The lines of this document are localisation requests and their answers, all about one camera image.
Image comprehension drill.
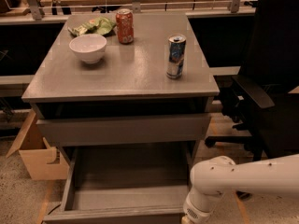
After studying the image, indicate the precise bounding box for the grey drawer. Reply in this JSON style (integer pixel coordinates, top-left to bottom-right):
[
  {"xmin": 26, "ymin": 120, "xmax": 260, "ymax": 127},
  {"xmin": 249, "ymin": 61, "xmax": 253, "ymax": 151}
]
[
  {"xmin": 44, "ymin": 142, "xmax": 192, "ymax": 224},
  {"xmin": 36, "ymin": 113, "xmax": 210, "ymax": 147}
]

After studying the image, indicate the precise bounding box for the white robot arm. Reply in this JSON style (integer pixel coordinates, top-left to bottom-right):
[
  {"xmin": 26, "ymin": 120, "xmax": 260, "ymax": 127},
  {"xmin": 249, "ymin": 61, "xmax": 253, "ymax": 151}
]
[{"xmin": 181, "ymin": 154, "xmax": 299, "ymax": 224}]

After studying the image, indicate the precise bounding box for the grey top drawer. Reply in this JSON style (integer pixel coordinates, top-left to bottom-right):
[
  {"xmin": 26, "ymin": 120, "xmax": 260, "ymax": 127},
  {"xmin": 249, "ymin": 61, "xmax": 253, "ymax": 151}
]
[{"xmin": 36, "ymin": 113, "xmax": 210, "ymax": 147}]

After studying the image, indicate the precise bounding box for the grey drawer cabinet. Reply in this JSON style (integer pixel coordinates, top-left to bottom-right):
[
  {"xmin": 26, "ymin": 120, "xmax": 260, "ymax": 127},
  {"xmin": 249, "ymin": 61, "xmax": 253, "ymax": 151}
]
[{"xmin": 21, "ymin": 12, "xmax": 221, "ymax": 161}]

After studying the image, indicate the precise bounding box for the black office chair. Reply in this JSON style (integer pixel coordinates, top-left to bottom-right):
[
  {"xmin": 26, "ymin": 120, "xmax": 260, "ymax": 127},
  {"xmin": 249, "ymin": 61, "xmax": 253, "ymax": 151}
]
[{"xmin": 204, "ymin": 0, "xmax": 299, "ymax": 201}]

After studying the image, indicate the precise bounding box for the cardboard box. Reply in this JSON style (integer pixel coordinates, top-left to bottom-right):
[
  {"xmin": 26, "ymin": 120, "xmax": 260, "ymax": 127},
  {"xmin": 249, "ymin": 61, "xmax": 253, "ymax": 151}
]
[{"xmin": 7, "ymin": 110, "xmax": 69, "ymax": 180}]

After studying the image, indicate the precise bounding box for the silver blue energy drink can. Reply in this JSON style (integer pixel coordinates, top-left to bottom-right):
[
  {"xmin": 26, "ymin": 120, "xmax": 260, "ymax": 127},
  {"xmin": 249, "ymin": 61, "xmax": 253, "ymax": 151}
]
[{"xmin": 166, "ymin": 34, "xmax": 186, "ymax": 79}]

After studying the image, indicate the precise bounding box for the white ceramic bowl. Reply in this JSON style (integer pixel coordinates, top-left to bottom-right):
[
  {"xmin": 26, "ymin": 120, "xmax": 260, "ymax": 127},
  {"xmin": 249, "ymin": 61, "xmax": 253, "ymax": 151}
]
[{"xmin": 69, "ymin": 34, "xmax": 107, "ymax": 63}]

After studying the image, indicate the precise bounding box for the green chip bag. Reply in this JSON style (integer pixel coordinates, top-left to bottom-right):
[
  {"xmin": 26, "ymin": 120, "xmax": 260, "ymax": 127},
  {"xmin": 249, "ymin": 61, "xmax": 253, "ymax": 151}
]
[{"xmin": 68, "ymin": 17, "xmax": 116, "ymax": 37}]

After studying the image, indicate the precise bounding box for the orange soda can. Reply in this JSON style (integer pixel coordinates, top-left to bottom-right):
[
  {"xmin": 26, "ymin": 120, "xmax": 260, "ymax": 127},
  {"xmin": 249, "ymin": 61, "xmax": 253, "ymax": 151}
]
[{"xmin": 116, "ymin": 8, "xmax": 134, "ymax": 44}]

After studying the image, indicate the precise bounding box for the black floor cable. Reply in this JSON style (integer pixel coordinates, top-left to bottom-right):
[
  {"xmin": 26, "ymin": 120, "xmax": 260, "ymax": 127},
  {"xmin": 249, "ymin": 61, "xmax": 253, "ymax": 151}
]
[{"xmin": 40, "ymin": 203, "xmax": 63, "ymax": 224}]

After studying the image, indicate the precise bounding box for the metal railing frame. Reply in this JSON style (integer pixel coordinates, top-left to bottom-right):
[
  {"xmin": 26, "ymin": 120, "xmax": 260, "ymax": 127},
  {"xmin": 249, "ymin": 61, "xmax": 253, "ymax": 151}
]
[{"xmin": 0, "ymin": 0, "xmax": 263, "ymax": 21}]

